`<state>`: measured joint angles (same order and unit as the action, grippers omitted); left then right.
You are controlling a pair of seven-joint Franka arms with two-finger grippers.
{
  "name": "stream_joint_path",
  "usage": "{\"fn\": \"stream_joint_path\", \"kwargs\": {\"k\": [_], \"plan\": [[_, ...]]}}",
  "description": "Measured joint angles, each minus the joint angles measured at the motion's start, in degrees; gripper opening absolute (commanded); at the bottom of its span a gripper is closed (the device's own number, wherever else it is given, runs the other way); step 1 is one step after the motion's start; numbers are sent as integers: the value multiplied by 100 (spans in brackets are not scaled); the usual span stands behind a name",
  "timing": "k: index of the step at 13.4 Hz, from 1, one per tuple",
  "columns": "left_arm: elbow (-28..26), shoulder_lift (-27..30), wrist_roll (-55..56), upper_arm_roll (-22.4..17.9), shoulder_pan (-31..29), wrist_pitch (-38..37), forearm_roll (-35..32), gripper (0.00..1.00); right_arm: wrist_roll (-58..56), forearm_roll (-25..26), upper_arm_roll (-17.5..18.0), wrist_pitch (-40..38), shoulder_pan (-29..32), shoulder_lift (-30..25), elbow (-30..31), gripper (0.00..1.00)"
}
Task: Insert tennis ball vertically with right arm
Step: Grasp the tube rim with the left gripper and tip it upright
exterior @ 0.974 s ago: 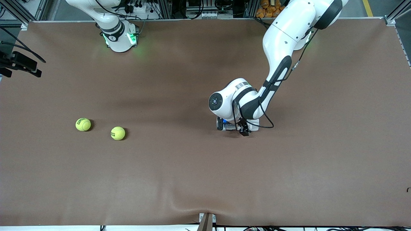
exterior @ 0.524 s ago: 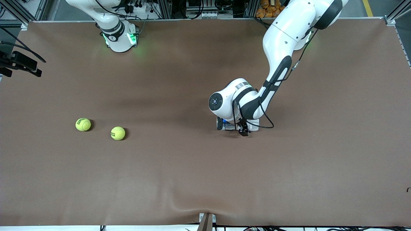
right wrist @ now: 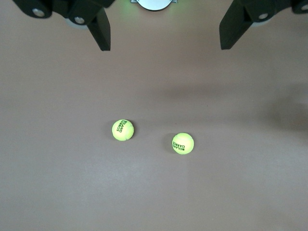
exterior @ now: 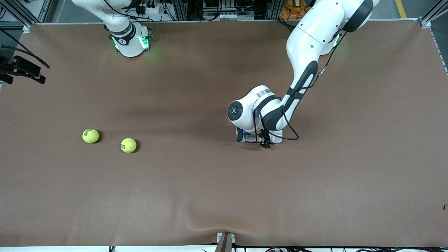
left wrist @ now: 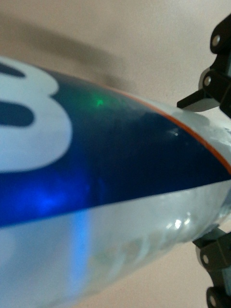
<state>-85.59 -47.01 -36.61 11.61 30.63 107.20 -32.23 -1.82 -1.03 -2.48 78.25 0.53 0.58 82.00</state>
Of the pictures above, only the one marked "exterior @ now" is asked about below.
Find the brown table mat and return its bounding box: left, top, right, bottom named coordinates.
left=0, top=19, right=448, bottom=247

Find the aluminium frame post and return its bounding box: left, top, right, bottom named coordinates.
left=171, top=0, right=188, bottom=21
left=268, top=0, right=282, bottom=20

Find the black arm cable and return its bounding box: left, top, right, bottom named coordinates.
left=254, top=63, right=329, bottom=140
left=0, top=29, right=51, bottom=70

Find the yellow tennis ball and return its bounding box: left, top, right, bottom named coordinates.
left=82, top=128, right=100, bottom=144
left=120, top=138, right=137, bottom=153

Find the pile of orange objects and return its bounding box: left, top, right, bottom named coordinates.
left=279, top=0, right=309, bottom=20

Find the aluminium frame rail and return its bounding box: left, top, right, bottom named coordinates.
left=419, top=0, right=448, bottom=74

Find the Wilson tennis ball can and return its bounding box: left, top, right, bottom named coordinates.
left=244, top=130, right=283, bottom=144

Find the camera mount post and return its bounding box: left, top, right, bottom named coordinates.
left=216, top=232, right=236, bottom=252

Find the white power strip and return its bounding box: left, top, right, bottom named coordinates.
left=133, top=0, right=161, bottom=15

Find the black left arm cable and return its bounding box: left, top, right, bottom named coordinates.
left=254, top=63, right=329, bottom=140

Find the white terminal block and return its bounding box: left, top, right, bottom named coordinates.
left=213, top=12, right=243, bottom=21

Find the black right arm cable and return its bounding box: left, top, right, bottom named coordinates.
left=0, top=29, right=51, bottom=70

